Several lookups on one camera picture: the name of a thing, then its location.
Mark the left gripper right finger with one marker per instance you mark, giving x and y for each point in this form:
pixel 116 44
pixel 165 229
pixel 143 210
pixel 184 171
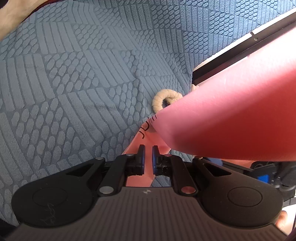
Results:
pixel 173 167

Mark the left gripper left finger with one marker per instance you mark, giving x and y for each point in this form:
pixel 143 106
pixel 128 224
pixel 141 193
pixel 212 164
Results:
pixel 121 168

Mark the pink white paper bag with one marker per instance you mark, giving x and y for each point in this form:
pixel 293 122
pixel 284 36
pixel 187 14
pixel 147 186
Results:
pixel 245 112

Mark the person's right hand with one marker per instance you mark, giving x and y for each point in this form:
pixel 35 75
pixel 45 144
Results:
pixel 285 221

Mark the blue textured pillow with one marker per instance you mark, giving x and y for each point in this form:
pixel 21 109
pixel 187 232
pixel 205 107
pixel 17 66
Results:
pixel 78 77

